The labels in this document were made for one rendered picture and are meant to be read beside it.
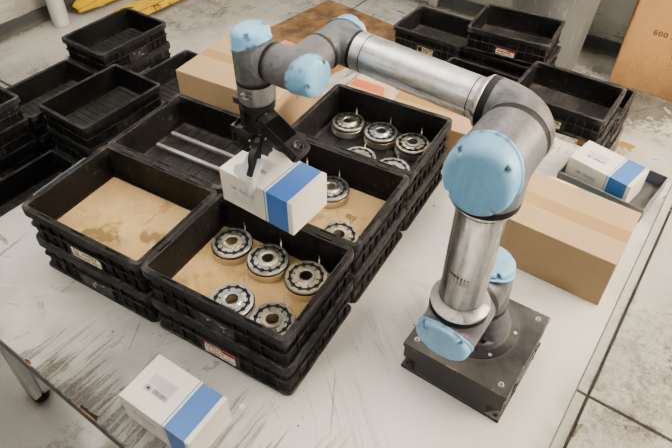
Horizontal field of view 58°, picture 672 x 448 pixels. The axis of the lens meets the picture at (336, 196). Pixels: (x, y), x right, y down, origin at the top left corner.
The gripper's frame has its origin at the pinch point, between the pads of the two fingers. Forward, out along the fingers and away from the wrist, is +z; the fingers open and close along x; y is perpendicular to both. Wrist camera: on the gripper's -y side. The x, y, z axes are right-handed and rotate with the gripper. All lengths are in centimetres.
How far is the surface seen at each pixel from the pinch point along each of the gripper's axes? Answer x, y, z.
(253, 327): 22.9, -12.0, 17.9
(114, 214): 12, 48, 27
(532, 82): -171, -3, 61
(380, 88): -90, 28, 33
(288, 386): 21.0, -18.1, 37.4
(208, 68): -49, 72, 20
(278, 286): 5.7, -3.5, 27.8
